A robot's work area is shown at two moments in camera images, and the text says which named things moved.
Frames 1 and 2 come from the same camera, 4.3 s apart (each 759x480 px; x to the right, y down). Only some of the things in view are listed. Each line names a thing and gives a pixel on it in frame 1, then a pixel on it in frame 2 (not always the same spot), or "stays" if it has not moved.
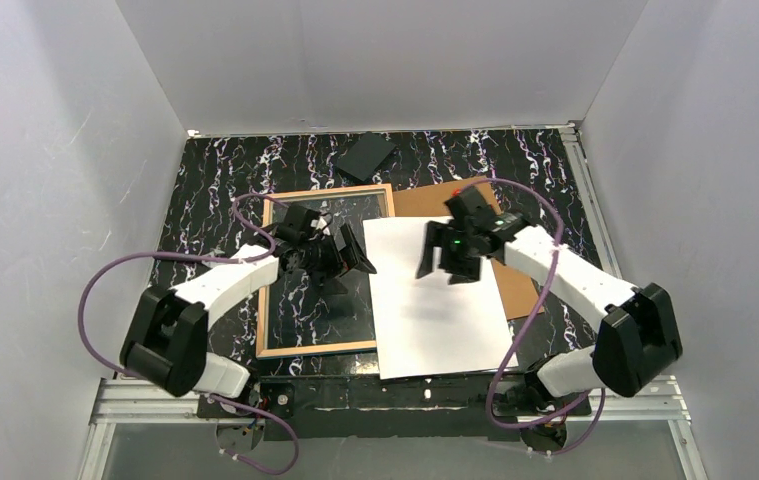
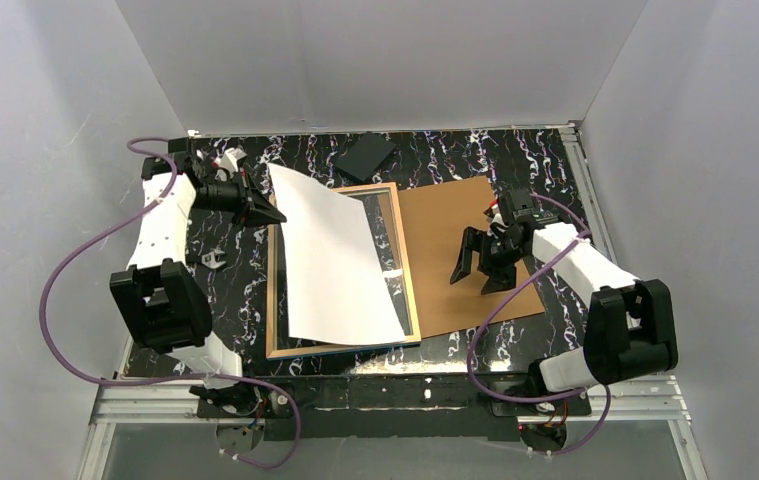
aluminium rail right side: x=573 y=140 stays
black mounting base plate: x=367 y=407 stays
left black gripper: x=342 y=253 → x=246 y=201
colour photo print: x=426 y=326 → x=337 y=289
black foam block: x=366 y=153 stays
